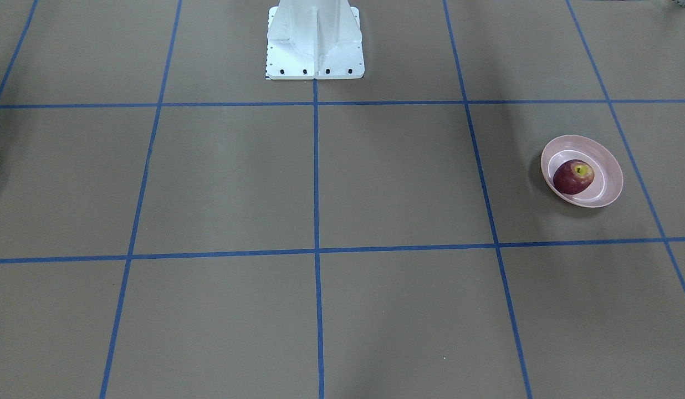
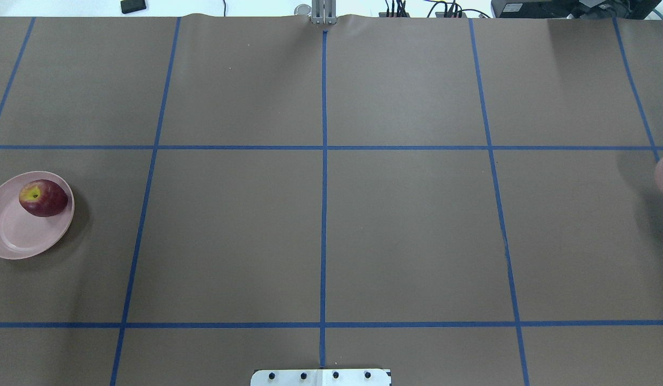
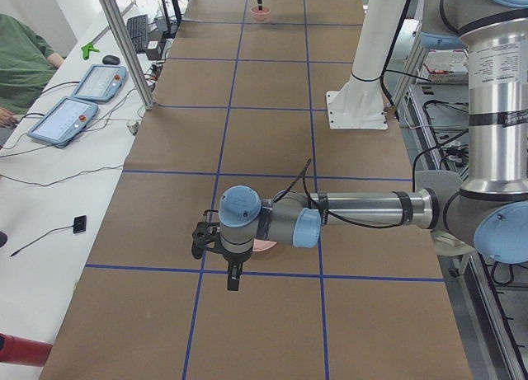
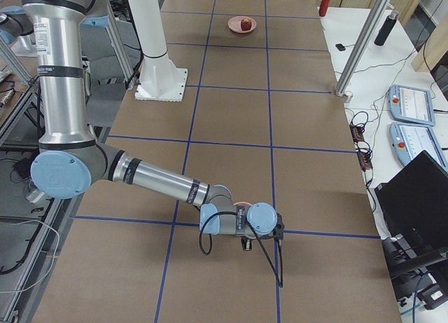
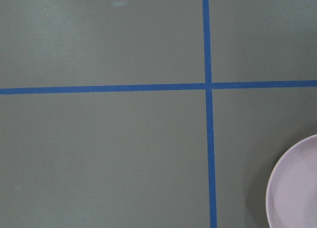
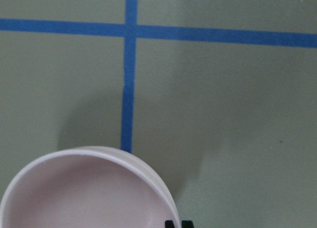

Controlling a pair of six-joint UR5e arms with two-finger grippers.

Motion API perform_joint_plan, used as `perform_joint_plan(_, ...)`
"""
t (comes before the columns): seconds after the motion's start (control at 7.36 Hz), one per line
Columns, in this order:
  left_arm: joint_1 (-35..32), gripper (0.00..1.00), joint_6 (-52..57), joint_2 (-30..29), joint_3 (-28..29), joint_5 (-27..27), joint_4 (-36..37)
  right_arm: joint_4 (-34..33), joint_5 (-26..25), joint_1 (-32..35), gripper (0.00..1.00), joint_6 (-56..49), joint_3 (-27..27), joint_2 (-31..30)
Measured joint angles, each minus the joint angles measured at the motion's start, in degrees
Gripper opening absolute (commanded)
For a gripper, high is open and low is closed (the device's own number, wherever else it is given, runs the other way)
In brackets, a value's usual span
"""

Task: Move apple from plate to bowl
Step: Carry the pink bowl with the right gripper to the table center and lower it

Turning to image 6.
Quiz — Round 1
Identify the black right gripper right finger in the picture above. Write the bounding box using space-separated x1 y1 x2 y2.
181 220 193 228

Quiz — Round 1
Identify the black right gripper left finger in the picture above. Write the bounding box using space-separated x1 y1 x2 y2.
165 220 175 228

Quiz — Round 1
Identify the pink bowl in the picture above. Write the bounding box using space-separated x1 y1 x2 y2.
0 146 181 228

